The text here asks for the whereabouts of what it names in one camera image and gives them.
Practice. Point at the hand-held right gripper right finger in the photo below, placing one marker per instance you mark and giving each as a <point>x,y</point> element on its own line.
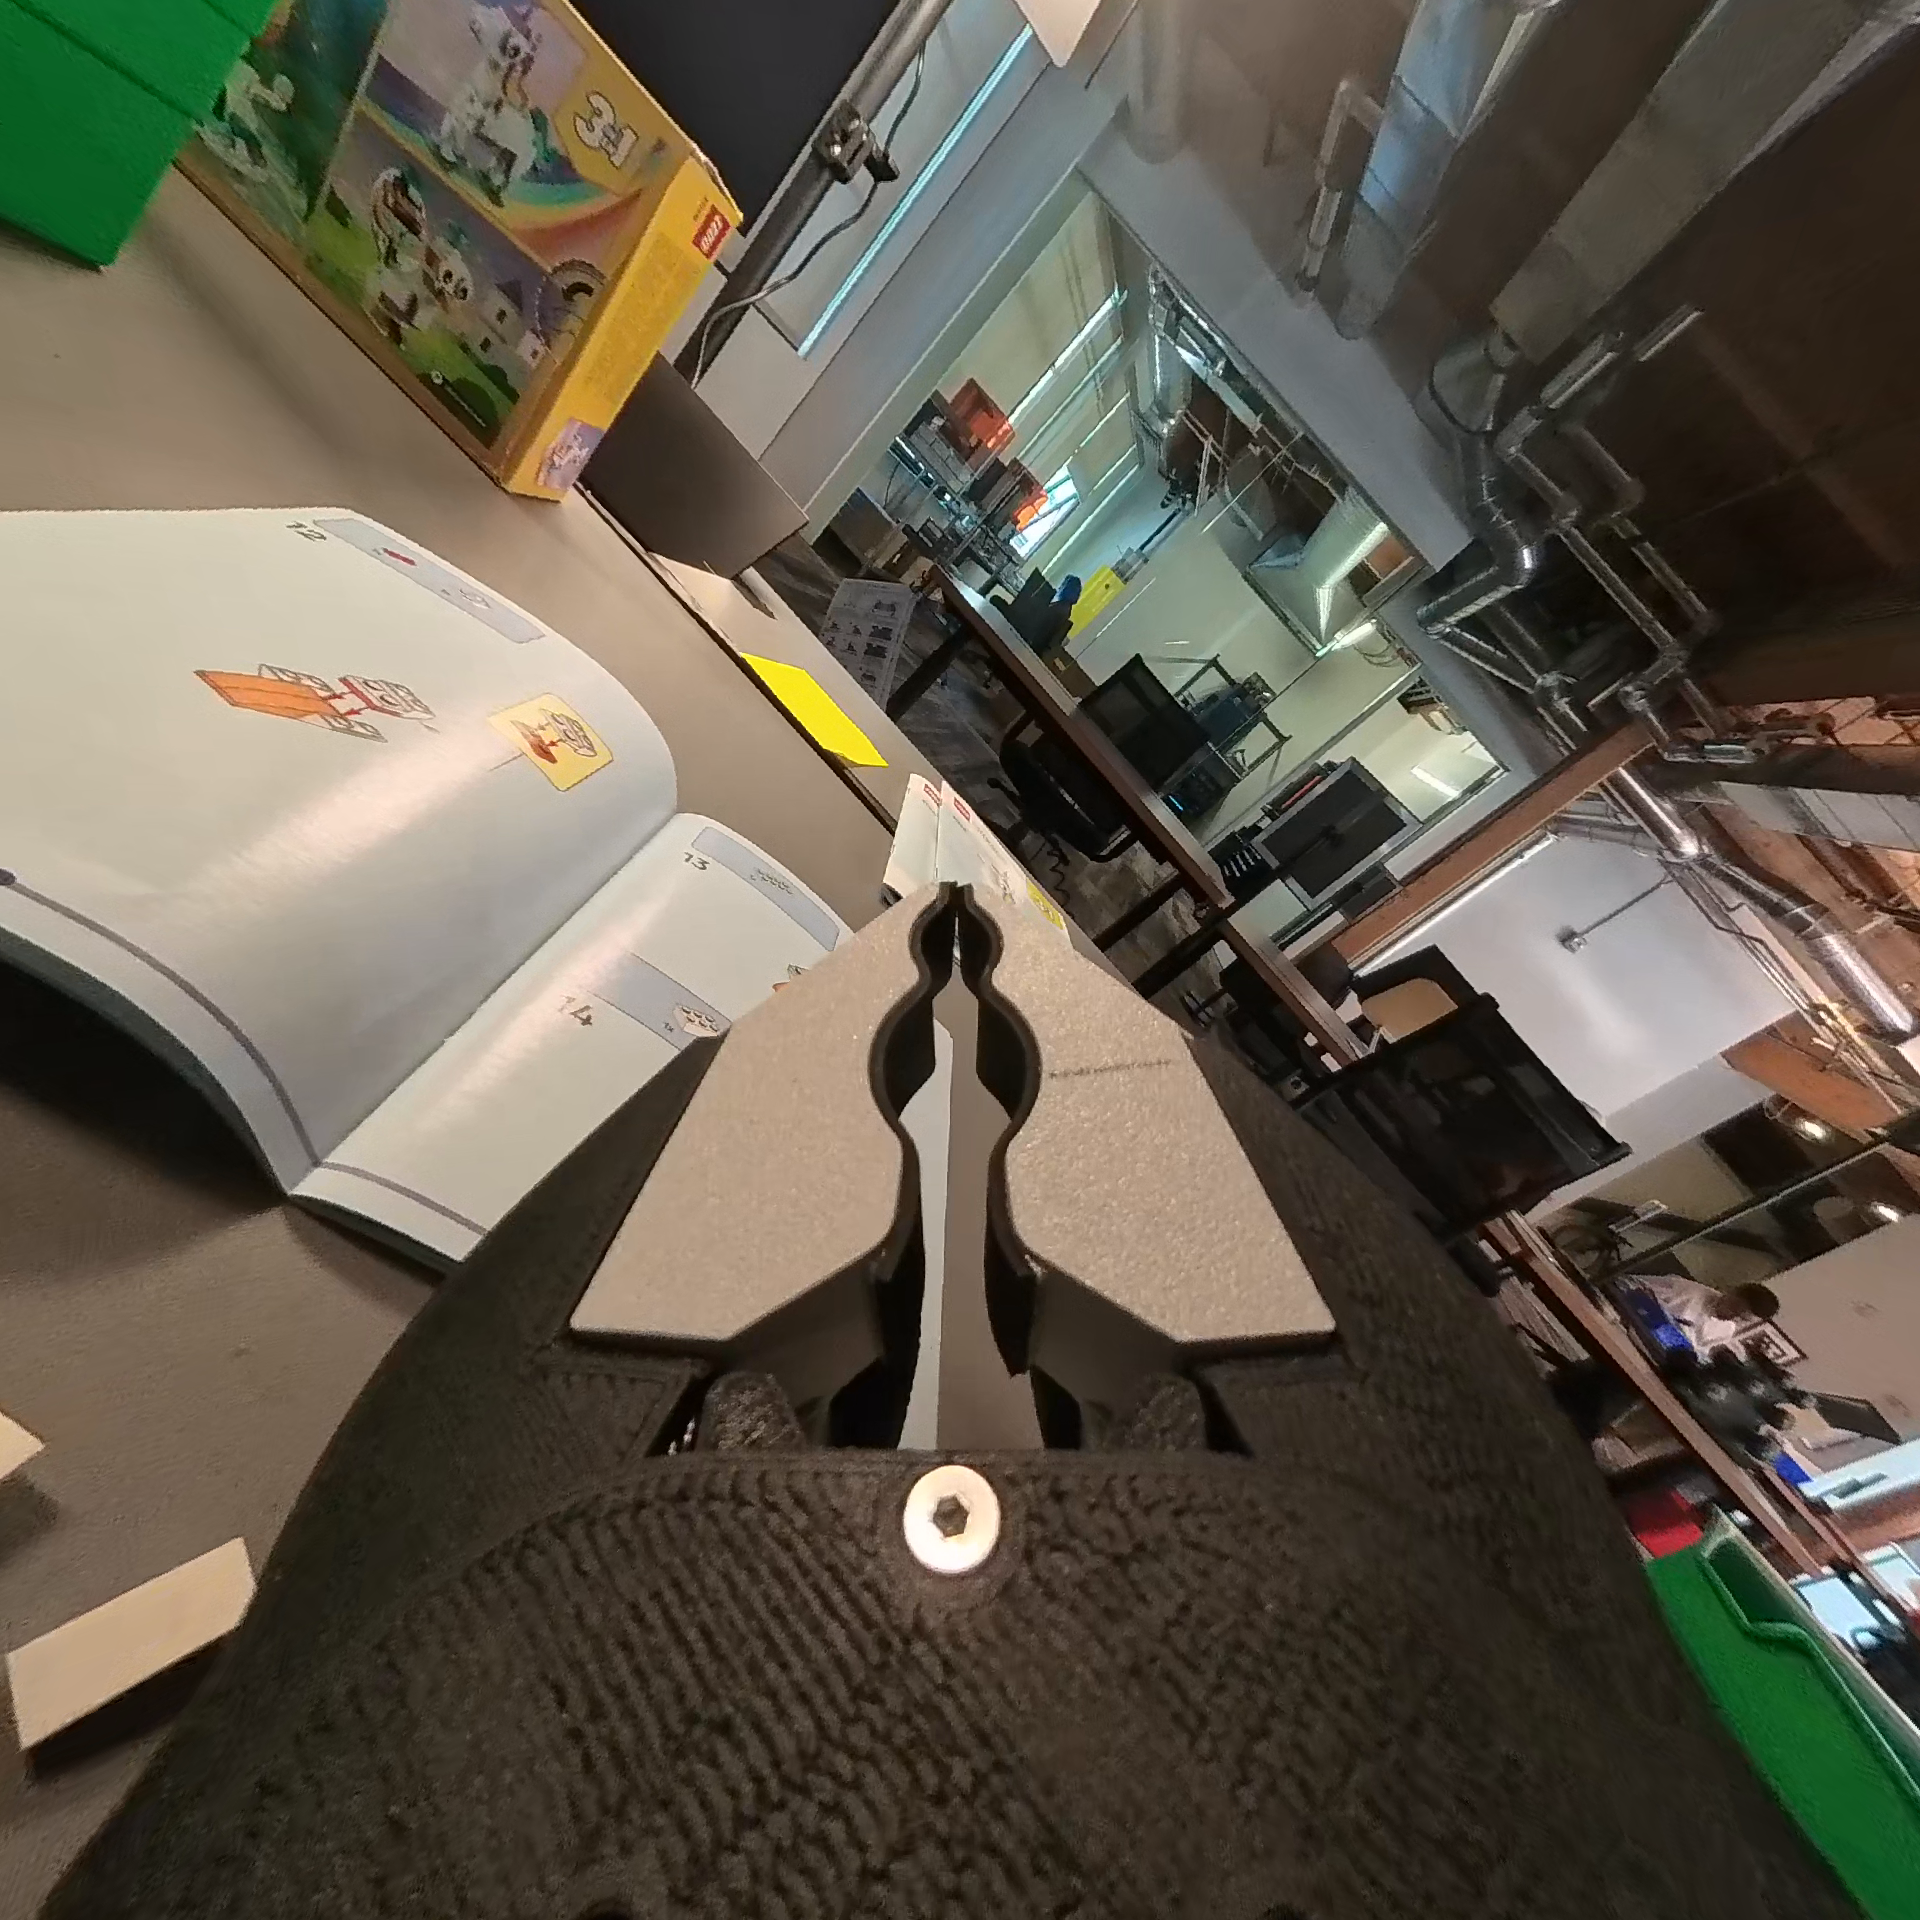
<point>1155,1200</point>

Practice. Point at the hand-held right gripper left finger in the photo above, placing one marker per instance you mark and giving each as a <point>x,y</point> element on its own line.
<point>763,1184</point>

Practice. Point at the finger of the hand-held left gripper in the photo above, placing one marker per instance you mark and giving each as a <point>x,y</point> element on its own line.
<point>129,1641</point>
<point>11,1442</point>

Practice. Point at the green plastic bin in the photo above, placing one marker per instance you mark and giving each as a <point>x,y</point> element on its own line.
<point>1770,1694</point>
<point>75,136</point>

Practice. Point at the closed lego instruction booklets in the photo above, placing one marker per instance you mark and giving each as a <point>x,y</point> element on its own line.
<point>961,839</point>

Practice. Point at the open lego instruction booklet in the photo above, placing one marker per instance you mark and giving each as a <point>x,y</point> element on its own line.
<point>300,839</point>

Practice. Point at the colourful lego set box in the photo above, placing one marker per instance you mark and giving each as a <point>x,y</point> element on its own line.
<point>495,225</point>

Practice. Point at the black 3d printer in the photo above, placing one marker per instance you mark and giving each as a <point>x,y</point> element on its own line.
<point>1336,832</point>
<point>1147,727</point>

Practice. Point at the black office chair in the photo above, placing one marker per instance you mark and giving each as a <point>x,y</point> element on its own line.
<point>1049,786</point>

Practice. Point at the yellow paper sheet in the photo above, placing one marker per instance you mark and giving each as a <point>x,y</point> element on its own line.
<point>809,705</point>

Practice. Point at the long wooden table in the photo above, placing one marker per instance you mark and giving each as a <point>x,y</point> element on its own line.
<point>1035,661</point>

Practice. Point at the printed picture sheet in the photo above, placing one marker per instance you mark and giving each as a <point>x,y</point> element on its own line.
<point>869,617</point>

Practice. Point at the silver ceiling pipes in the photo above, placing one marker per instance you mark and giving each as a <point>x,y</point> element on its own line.
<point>1500,570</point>

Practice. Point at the dark grey monitor base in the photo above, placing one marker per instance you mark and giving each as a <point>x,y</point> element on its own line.
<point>691,465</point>

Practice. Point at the black clamp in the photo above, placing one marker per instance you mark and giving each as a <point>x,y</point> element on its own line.
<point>856,146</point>

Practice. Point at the black monitor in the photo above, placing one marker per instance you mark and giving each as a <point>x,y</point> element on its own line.
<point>720,75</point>

